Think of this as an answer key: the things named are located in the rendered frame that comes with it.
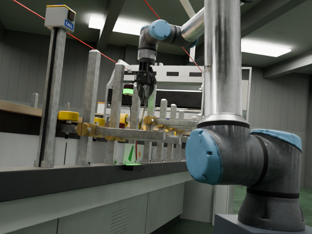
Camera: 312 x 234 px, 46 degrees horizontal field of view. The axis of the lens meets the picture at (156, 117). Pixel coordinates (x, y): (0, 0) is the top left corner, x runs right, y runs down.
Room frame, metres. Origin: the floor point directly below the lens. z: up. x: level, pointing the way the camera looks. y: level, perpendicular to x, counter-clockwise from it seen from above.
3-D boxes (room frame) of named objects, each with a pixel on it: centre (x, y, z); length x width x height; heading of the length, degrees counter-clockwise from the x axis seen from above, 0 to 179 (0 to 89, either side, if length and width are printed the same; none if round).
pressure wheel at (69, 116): (1.49, 0.36, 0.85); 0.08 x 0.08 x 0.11
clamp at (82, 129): (1.44, 0.26, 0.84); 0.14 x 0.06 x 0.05; 162
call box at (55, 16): (1.17, 0.34, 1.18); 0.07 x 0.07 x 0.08; 72
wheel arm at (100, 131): (1.43, 0.17, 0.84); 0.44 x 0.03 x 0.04; 72
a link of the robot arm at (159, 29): (1.66, 0.02, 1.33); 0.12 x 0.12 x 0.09; 20
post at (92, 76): (1.42, 0.26, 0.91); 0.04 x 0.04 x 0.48; 72
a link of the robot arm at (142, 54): (1.76, 0.07, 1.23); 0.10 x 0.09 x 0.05; 72
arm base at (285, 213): (1.10, -0.36, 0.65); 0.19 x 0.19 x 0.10
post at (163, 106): (2.37, -0.04, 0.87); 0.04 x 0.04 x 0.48; 72
